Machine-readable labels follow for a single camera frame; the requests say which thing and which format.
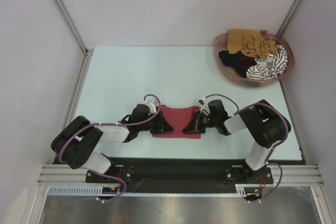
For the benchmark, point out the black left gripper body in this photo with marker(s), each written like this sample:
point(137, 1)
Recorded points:
point(152, 126)

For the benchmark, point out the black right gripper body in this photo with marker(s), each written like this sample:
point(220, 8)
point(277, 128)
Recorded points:
point(207, 121)

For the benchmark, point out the red tank top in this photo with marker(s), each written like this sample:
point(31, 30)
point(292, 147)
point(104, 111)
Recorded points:
point(178, 119)

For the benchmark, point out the mustard yellow tank top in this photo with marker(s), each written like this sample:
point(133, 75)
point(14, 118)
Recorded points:
point(250, 43)

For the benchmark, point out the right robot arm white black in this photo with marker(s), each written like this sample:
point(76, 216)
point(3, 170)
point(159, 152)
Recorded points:
point(268, 127)

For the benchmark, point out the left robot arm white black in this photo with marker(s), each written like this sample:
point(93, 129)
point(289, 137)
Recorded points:
point(75, 145)

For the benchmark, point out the black white striped tank top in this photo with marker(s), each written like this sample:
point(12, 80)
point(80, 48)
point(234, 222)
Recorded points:
point(271, 67)

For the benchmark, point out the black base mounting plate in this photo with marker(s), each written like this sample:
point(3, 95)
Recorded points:
point(182, 176)

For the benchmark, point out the pink translucent laundry basket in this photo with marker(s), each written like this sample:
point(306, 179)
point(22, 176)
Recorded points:
point(232, 75)

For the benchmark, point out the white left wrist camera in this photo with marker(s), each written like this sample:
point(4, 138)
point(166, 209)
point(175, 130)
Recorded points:
point(151, 104)

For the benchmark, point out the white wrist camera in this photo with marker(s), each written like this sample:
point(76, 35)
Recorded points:
point(203, 105)
point(151, 104)

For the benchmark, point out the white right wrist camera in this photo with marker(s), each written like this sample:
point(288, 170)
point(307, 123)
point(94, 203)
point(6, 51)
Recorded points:
point(203, 105)

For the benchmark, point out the left aluminium corner post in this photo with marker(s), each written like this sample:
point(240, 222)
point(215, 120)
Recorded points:
point(70, 24)

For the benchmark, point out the aluminium corner post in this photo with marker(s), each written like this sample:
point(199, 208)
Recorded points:
point(290, 14)
point(70, 24)

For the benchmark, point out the grey slotted cable duct right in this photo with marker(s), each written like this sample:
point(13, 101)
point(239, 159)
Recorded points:
point(249, 190)

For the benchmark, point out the grey slotted cable duct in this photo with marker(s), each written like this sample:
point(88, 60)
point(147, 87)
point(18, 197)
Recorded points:
point(83, 190)
point(249, 190)

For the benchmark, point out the aluminium frame rail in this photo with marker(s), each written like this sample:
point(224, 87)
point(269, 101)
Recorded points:
point(61, 175)

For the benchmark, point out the grey slotted cable duct left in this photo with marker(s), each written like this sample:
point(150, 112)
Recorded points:
point(83, 190)

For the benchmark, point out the right aluminium corner post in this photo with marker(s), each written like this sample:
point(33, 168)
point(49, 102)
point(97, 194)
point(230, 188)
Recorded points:
point(290, 14)

